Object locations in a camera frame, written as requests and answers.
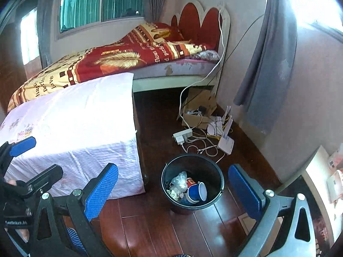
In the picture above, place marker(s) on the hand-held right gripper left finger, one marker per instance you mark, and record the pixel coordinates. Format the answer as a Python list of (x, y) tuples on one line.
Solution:
[(103, 191)]

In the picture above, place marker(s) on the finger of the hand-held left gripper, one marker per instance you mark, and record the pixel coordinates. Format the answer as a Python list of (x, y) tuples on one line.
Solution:
[(22, 146), (45, 176)]

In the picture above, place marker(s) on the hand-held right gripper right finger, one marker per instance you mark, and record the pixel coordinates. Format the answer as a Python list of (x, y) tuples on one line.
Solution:
[(245, 192)]

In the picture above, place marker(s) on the black trash bin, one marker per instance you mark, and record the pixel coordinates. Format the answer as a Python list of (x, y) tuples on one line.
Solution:
[(209, 171)]

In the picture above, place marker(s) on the blue paper cup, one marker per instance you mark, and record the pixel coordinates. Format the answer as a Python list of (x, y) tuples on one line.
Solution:
[(195, 192)]

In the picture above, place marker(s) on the clear plastic wrap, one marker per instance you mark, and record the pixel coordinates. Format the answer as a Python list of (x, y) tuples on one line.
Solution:
[(179, 180)]

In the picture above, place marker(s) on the white tissue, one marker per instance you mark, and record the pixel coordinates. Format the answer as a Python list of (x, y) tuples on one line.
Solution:
[(172, 192)]

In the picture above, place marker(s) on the white router with antennas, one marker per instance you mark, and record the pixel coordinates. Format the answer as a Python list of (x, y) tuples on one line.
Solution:
[(225, 144)]

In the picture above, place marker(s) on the blue striped cloth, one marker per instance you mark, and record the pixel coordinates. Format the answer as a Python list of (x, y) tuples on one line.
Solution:
[(77, 242)]

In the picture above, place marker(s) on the white modem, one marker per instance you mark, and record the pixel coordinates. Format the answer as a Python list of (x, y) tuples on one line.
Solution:
[(215, 127)]

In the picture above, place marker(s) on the white cabinet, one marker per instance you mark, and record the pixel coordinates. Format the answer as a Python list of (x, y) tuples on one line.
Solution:
[(319, 182)]

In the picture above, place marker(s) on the dark wooden wardrobe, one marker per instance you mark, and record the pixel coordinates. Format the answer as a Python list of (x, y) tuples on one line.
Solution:
[(12, 72)]

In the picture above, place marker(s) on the white power strip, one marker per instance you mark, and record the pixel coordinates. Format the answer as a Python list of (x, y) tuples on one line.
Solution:
[(183, 136)]

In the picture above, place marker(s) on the white box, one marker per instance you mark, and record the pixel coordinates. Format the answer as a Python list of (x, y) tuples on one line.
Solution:
[(335, 186)]

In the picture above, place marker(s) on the cardboard box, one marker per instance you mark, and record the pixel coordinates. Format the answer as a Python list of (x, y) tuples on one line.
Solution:
[(199, 99)]

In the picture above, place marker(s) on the narrow bright window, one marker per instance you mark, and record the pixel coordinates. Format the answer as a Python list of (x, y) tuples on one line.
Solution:
[(29, 37)]

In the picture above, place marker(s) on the bed with red blanket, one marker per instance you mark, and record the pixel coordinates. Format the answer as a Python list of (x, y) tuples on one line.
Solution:
[(107, 59)]

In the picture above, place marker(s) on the grey curtain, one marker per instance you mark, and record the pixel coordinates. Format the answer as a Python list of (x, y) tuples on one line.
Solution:
[(156, 0), (268, 72), (48, 18)]

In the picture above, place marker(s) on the white and red bed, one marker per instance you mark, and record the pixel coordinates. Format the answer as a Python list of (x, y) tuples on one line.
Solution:
[(187, 69)]

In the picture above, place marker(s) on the floral pillow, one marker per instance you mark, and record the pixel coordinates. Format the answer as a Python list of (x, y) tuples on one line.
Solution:
[(206, 55)]

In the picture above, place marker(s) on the window with green curtain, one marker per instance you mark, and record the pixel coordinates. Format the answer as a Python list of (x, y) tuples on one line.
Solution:
[(85, 8)]

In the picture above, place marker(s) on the arched bright window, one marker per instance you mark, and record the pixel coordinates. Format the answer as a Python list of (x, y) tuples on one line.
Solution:
[(316, 2)]

